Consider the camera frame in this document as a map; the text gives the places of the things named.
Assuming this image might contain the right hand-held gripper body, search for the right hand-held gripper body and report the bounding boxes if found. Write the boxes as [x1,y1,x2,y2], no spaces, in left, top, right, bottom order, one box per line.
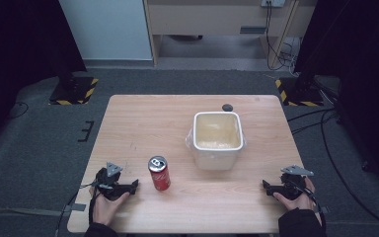
[276,164,315,201]

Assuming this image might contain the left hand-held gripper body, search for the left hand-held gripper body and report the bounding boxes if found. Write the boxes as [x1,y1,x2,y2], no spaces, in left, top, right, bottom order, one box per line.
[93,161,126,201]

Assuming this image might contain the person's right hand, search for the person's right hand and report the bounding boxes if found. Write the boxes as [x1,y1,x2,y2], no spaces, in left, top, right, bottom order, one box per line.
[272,177,324,212]

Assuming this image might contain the person's left hand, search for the person's left hand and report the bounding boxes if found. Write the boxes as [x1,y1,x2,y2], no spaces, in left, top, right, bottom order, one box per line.
[90,189,131,227]

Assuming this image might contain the red drink can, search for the red drink can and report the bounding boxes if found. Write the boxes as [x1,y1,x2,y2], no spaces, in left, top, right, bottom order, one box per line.
[147,155,172,192]

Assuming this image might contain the grey tape strip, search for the grey tape strip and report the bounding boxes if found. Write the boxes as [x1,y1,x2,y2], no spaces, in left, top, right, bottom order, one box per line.
[63,202,88,212]

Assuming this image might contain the white square plastic bin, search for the white square plastic bin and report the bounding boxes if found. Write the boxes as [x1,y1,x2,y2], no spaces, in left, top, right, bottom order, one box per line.
[185,111,248,172]

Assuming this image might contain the black striped-edge stand base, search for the black striped-edge stand base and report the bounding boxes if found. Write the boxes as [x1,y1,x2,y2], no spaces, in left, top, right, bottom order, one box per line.
[274,76,326,108]
[48,76,100,107]

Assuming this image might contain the black curtain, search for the black curtain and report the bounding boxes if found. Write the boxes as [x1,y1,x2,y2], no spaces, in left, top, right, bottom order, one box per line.
[293,0,379,192]
[0,0,88,146]

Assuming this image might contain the light wooden desk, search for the light wooden desk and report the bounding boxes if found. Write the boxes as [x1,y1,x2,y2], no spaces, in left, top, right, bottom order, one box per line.
[143,0,318,66]

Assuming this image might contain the grey power strip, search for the grey power strip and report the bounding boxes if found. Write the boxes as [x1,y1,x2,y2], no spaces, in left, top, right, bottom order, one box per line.
[261,0,286,9]

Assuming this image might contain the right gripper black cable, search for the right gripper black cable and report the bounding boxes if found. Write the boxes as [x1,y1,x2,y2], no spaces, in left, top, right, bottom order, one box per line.
[294,180,324,225]

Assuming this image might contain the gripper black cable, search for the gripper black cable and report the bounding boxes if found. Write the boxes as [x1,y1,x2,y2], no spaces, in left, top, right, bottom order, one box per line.
[54,182,104,237]
[294,180,324,225]

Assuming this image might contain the long black floor cable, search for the long black floor cable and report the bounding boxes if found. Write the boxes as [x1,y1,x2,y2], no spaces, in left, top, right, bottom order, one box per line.
[319,108,379,232]

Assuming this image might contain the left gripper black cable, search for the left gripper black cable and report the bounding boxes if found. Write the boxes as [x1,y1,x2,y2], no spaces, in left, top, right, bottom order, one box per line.
[54,182,104,237]

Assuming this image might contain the thin black floor cable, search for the thin black floor cable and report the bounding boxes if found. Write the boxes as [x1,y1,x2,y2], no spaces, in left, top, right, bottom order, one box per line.
[9,101,30,120]

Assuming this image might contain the black hanging cables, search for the black hanging cables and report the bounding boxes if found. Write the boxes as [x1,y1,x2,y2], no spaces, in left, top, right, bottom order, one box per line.
[265,3,301,72]

